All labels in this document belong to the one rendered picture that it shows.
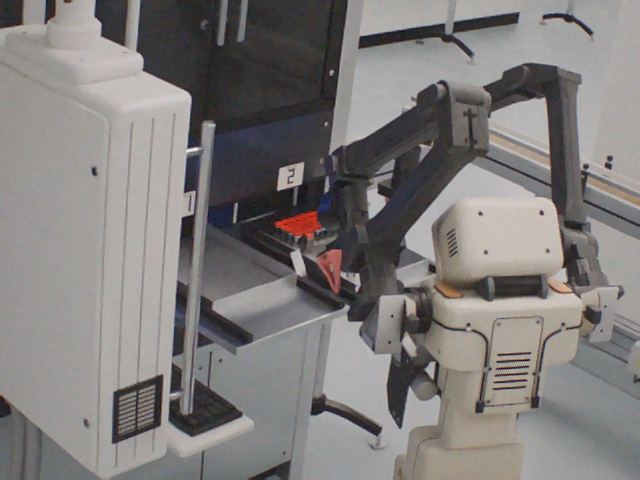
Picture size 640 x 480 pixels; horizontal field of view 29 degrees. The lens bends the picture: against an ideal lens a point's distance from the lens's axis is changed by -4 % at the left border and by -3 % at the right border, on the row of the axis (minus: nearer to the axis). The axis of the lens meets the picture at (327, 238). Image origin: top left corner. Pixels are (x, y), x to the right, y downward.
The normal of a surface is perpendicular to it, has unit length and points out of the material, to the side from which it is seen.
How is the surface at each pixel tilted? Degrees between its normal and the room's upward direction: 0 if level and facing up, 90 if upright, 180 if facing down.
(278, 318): 0
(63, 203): 90
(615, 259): 90
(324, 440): 0
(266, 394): 90
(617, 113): 90
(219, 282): 0
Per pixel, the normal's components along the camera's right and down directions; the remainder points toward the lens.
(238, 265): 0.11, -0.90
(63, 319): -0.70, 0.22
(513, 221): 0.28, -0.29
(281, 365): 0.70, 0.37
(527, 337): 0.29, 0.30
